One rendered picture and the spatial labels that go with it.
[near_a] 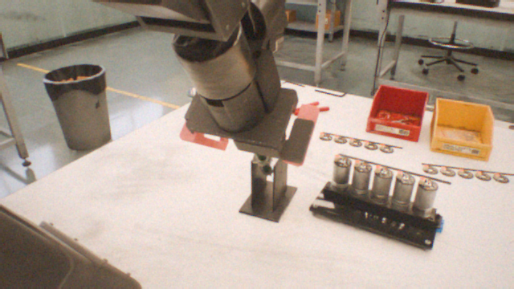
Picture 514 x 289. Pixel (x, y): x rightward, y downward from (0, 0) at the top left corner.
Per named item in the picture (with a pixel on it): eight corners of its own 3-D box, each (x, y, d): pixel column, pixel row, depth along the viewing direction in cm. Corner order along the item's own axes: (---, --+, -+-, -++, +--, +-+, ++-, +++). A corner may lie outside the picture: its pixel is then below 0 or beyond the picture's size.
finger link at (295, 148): (269, 129, 47) (252, 84, 39) (325, 140, 45) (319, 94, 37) (251, 178, 45) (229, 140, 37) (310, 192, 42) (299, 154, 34)
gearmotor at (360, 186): (364, 205, 50) (369, 173, 48) (346, 199, 51) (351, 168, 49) (369, 195, 52) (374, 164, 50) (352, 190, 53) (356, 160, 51)
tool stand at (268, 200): (246, 221, 55) (224, 196, 45) (267, 162, 59) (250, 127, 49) (284, 232, 53) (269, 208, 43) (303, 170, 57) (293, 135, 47)
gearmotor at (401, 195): (405, 217, 48) (414, 185, 45) (387, 212, 49) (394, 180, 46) (409, 207, 50) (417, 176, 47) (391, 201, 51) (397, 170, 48)
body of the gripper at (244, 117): (213, 87, 42) (189, 40, 36) (300, 99, 38) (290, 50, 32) (190, 136, 39) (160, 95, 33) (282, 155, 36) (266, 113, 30)
